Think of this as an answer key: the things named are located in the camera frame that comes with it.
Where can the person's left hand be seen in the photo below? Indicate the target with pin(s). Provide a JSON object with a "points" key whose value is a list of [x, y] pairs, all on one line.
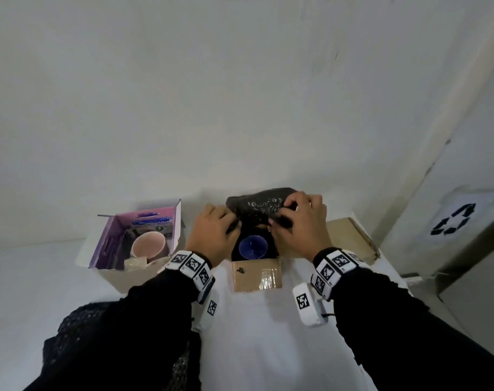
{"points": [[208, 242]]}

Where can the person's right hand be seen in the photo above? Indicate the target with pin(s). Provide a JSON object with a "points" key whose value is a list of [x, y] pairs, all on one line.
{"points": [[304, 236]]}

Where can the person's right thumb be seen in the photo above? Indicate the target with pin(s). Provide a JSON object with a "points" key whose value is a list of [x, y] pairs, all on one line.
{"points": [[280, 226]]}

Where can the person's left fingers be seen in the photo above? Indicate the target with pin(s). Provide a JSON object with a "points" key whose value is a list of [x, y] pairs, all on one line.
{"points": [[220, 213]]}

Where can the black sparkly cloth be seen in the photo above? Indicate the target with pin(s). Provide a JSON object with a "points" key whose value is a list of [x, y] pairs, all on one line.
{"points": [[257, 205]]}

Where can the person's left forearm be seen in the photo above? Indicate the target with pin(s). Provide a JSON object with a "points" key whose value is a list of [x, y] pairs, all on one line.
{"points": [[157, 321]]}

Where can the person's right forearm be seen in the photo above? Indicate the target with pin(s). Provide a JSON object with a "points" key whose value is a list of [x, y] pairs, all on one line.
{"points": [[401, 333]]}

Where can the blue cup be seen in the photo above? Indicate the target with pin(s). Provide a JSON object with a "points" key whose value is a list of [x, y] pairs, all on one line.
{"points": [[253, 247]]}

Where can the brown cardboard box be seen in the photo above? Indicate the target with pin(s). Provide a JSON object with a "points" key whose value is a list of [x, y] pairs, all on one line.
{"points": [[257, 274]]}

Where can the left marker wristband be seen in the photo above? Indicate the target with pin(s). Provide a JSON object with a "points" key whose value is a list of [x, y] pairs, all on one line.
{"points": [[192, 266]]}

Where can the marker wristband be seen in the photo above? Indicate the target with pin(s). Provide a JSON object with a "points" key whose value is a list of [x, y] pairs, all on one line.
{"points": [[330, 270], [192, 266]]}

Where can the right marker wristband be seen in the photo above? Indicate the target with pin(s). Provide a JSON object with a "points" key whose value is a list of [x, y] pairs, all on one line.
{"points": [[330, 270]]}

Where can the pink cup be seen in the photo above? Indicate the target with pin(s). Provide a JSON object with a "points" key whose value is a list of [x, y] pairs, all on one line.
{"points": [[148, 244]]}

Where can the clear plastic wrapping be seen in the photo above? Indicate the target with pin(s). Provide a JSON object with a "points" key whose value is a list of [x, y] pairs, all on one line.
{"points": [[135, 263]]}

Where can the purple cardboard box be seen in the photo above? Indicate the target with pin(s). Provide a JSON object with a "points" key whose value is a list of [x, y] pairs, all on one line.
{"points": [[112, 236]]}

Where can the black lace garment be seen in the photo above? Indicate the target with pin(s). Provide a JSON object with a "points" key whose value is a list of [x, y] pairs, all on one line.
{"points": [[88, 342]]}

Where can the white recycling bin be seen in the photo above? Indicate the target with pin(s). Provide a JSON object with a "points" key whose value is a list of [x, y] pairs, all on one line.
{"points": [[467, 166]]}

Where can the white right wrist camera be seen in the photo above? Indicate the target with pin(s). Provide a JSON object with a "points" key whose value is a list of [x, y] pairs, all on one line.
{"points": [[308, 307]]}

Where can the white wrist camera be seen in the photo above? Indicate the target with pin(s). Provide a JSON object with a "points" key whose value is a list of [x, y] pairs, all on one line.
{"points": [[208, 311], [308, 307]]}

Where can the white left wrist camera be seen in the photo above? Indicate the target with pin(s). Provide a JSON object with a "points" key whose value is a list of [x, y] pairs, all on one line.
{"points": [[208, 311]]}

